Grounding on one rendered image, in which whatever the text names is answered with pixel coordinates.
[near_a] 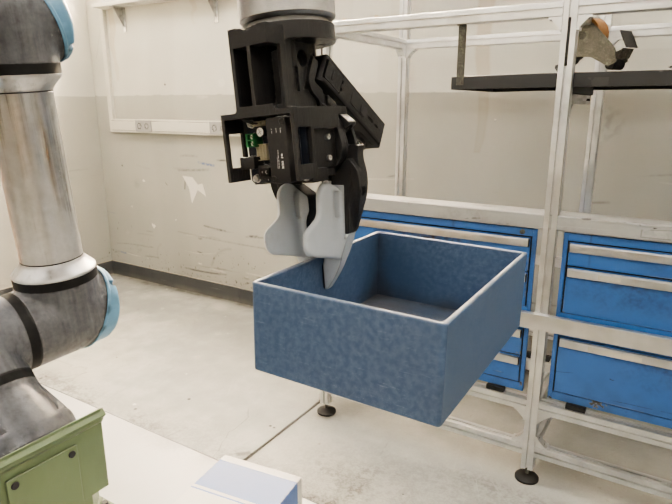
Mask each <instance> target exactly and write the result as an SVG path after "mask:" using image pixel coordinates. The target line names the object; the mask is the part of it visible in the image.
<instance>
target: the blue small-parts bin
mask: <svg viewBox="0 0 672 504"><path fill-rule="evenodd" d="M526 260H527V253H526V252H521V251H514V250H507V249H500V248H493V247H486V246H479V245H472V244H465V243H458V242H451V241H444V240H437V239H430V238H423V237H416V236H409V235H402V234H395V233H388V232H381V231H377V232H374V233H372V234H369V235H367V236H364V237H362V238H359V239H357V240H354V241H353V244H352V247H351V250H350V252H349V255H348V257H347V260H346V262H345V265H344V267H343V269H342V271H341V273H340V275H339V276H338V278H337V280H336V281H335V283H334V285H333V286H332V287H331V288H329V289H325V288H324V284H323V270H322V265H323V261H324V258H315V257H312V258H310V259H307V260H305V261H302V262H300V263H297V264H295V265H292V266H290V267H287V268H285V269H282V270H280V271H277V272H275V273H272V274H270V275H267V276H265V277H262V278H260V279H257V280H255V281H253V283H252V285H253V321H254V357H255V369H256V370H259V371H262V372H265V373H268V374H272V375H275V376H278V377H281V378H284V379H287V380H290V381H293V382H297V383H300V384H303V385H306V386H309V387H312V388H315V389H319V390H322V391H325V392H328V393H331V394H334V395H337V396H341V397H344V398H347V399H350V400H353V401H356V402H359V403H362V404H366V405H369V406H372V407H375V408H378V409H381V410H384V411H388V412H391V413H394V414H397V415H400V416H403V417H406V418H409V419H413V420H416V421H419V422H422V423H425V424H428V425H431V426H435V427H440V426H442V424H443V423H444V422H445V421H446V419H447V418H448V417H449V415H450V414H451V413H452V412H453V410H454V409H455V408H456V406H457V405H458V404H459V403H460V401H461V400H462V399H463V398H464V396H465V395H466V394H467V392H468V391H469V390H470V389H471V387H472V386H473V385H474V383H475V382H476V381H477V380H478V378H479V377H480V376H481V375H482V373H483V372H484V371H485V369H486V368H487V367H488V366H489V364H490V363H491V362H492V360H493V359H494V358H495V357H496V355H497V354H498V353H499V352H500V350H501V349H502V348H503V346H504V345H505V344H506V343H507V341H508V340H509V339H510V337H511V336H512V335H513V334H514V332H515V331H516V330H517V329H518V327H519V326H520V318H521V308H522V298H523V289H524V279H525V269H526Z"/></svg>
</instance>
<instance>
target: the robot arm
mask: <svg viewBox="0 0 672 504"><path fill-rule="evenodd" d="M237 7H238V16H239V24H240V25H241V26H242V27H243V28H244V29H245V30H242V29H236V28H235V29H231V30H227V33H228V42H229V51H230V59H231V68H232V77H233V85H234V94H235V103H236V113H235V114H230V115H222V116H221V124H222V132H223V141H224V149H225V157H226V166H227V174H228V182H229V183H235V182H241V181H247V180H251V176H250V169H251V173H252V181H253V182H254V183H255V185H259V184H269V183H270V184H271V188H272V191H273V194H274V196H275V198H276V200H277V208H278V214H277V218H276V220H275V221H274V222H273V223H272V224H271V225H270V226H269V227H268V229H267V230H266V231H265V234H264V245H265V248H266V250H267V251H268V252H269V253H270V254H272V255H282V256H296V257H297V259H298V262H299V263H300V262H302V261H305V260H307V259H310V258H312V257H315V258H324V261H323V265H322V270H323V284H324V288H325V289H329V288H331V287H332V286H333V285H334V283H335V281H336V280H337V278H338V276H339V275H340V273H341V271H342V269H343V267H344V265H345V262H346V260H347V257H348V255H349V252H350V250H351V247H352V244H353V240H354V237H355V233H356V231H357V230H358V228H359V224H360V220H361V217H362V213H363V209H364V205H365V202H366V197H367V191H368V176H367V169H366V165H365V161H364V156H363V151H364V150H365V149H370V148H379V147H380V143H381V139H382V134H383V130H384V126H385V124H384V123H383V121H382V120H381V119H380V118H379V116H378V115H377V114H376V113H375V112H374V110H373V109H372V108H371V107H370V105H369V104H368V103H367V102H366V101H365V99H364V98H363V97H362V96H361V94H360V93H359V92H358V91H357V90H356V88H355V87H354V86H353V85H352V83H351V82H350V81H349V80H348V79H347V77H346V76H345V75H344V74H343V72H342V71H341V70H340V69H339V68H338V66H337V65H336V64H335V63H334V61H333V60H332V59H331V58H330V57H329V56H328V55H327V54H324V55H319V56H316V50H317V49H321V48H325V47H329V46H331V45H334V44H335V43H336V37H335V25H334V23H332V21H333V20H334V19H335V17H336V11H335V0H237ZM74 42H75V35H74V27H73V22H72V18H71V14H70V12H69V9H68V6H67V4H66V2H65V0H0V179H1V183H2V188H3V192H4V197H5V201H6V206H7V210H8V214H9V219H10V223H11V228H12V232H13V237H14V241H15V245H16V250H17V254H18V259H19V264H18V265H17V267H16V268H15V269H14V270H13V272H12V273H11V275H10V277H11V282H12V286H13V291H12V292H9V293H6V294H3V295H0V458H1V457H3V456H5V455H7V454H9V453H11V452H13V451H15V450H17V449H19V448H21V447H23V446H25V445H27V444H29V443H31V442H33V441H35V440H37V439H39V438H41V437H43V436H45V435H47V434H49V433H51V432H53V431H55V430H57V429H59V428H61V427H63V426H65V425H67V424H69V423H71V422H73V421H75V420H76V418H75V416H74V414H73V412H72V411H71V410H70V409H69V408H67V407H66V406H65V405H64V404H63V403H62V402H61V401H60V400H58V399H57V398H56V397H55V396H54V395H53V394H51V393H50V392H49V391H48V390H47V389H46V388H44V387H43V386H42V385H41V384H40V383H39V381H38V380H37V378H36V376H35V374H34V373H33V371H32V370H33V369H35V368H38V367H40V366H42V365H44V364H47V363H49V362H51V361H54V360H56V359H58V358H61V357H63V356H65V355H68V354H70V353H72V352H75V351H77V350H79V349H84V348H87V347H90V346H92V345H93V344H94V343H95V342H97V341H99V340H101V339H103V338H105V337H107V336H108V335H110V334H111V332H112V331H113V330H114V329H115V327H116V325H117V323H118V319H119V314H120V301H119V295H118V291H117V288H116V286H115V285H113V279H112V277H111V276H110V275H109V273H108V272H107V271H106V270H105V269H103V268H101V267H99V266H97V265H96V261H95V259H93V258H92V257H90V256H88V255H87V254H85V253H84V252H83V248H82V243H81V237H80V232H79V227H78V221H77V216H76V210H75V205H74V199H73V194H72V189H71V183H70V178H69V172H68V167H67V162H66V156H65V151H64V145H63V140H62V135H61V129H60V124H59V118H58V113H57V107H56V102H55V97H54V91H53V88H54V86H55V84H56V83H57V82H58V80H59V79H60V78H61V77H62V75H63V74H62V68H61V62H63V61H65V60H66V59H68V58H69V57H70V56H71V54H72V52H73V49H74V47H73V45H72V44H73V43H74ZM229 134H240V136H241V145H242V153H243V157H242V158H240V163H241V167H239V168H233V165H232V157H231V148H230V140H229ZM248 147H249V155H250V157H248V149H247V148H248ZM326 180H328V181H331V184H330V183H328V182H323V183H321V184H320V185H319V187H318V189H317V192H314V191H313V190H312V189H310V188H309V187H308V186H306V185H305V184H303V183H315V182H320V181H326Z"/></svg>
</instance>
